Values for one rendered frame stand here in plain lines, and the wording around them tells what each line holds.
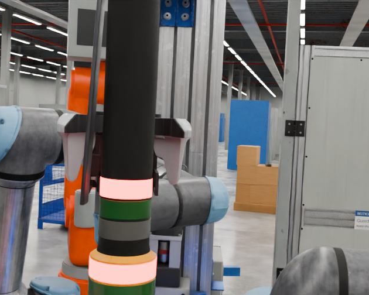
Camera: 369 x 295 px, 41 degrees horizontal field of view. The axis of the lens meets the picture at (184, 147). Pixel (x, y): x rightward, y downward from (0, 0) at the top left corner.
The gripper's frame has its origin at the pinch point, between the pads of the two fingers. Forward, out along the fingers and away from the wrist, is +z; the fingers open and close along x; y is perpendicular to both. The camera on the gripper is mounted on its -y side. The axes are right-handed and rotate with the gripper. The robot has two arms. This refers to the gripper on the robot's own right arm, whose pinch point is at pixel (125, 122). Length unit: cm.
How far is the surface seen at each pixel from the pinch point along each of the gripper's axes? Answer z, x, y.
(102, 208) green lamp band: 8.8, 1.2, 5.4
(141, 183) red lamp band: 9.3, -1.1, 3.7
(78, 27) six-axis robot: -388, 40, -75
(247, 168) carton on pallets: -892, -238, 83
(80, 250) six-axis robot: -383, 32, 112
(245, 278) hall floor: -477, -136, 165
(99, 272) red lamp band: 9.5, 1.2, 9.3
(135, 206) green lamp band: 9.5, -0.7, 5.1
